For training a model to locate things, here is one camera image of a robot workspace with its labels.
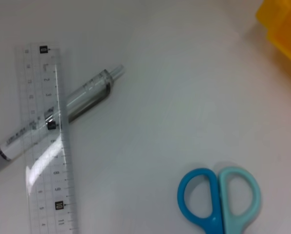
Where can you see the clear plastic ruler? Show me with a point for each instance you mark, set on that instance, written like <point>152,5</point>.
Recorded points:
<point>50,158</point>

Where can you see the grey clear ballpoint pen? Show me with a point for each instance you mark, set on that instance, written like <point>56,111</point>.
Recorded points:
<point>86,97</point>

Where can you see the yellow plastic bin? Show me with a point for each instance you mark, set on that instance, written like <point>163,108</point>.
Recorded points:
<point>286,29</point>

